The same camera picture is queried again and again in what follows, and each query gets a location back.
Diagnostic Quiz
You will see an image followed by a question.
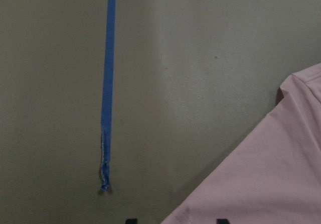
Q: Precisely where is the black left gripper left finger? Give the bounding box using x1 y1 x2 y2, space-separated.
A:
125 218 137 224

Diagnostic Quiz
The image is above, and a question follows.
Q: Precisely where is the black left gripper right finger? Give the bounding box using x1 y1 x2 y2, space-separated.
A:
217 218 229 224

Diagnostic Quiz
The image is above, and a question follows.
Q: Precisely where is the pink printed t-shirt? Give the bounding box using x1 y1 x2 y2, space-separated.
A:
165 64 320 223

